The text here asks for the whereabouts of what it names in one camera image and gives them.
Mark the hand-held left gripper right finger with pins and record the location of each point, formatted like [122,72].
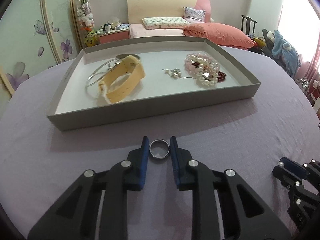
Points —
[175,160]

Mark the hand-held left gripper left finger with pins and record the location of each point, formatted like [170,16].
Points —
[143,160]

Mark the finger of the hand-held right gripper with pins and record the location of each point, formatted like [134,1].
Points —
[306,200]
[291,170]

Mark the grey cardboard tray box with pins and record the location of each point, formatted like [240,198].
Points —
[155,90]

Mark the pearl drop earring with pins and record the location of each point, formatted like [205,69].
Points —
[177,74]

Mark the yellow wrist watch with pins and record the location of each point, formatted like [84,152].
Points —
[130,72]

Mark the thin round silver bangle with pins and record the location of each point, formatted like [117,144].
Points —
[91,78]

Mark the silver cuff bangle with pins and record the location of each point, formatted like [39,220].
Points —
[128,55]

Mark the blue plush garment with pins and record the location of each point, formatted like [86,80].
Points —
[285,50]

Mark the pink nightstand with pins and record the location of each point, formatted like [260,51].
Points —
[113,37]

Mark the bed with pink sheet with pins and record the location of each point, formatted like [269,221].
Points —
[155,31]

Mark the dark padded chair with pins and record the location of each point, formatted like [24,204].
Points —
[267,42]

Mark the orange duvet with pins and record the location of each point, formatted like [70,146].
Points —
[220,33]

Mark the yellow plush toy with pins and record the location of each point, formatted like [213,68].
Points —
[90,37]

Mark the white mug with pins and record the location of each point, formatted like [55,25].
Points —
[107,28]

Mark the white patterned pillow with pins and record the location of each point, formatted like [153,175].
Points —
[165,23]

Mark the small purple pillow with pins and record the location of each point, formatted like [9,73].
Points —
[194,13]

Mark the dark wooden chair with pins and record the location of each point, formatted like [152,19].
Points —
[247,23]

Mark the pink curtain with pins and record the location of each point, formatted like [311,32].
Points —
[300,17]

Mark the cream wooden headboard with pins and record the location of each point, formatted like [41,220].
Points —
[160,5]

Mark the clear tube of plush toys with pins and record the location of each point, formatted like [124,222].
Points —
[85,12]

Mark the flower printed wardrobe doors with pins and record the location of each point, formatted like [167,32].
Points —
[32,30]

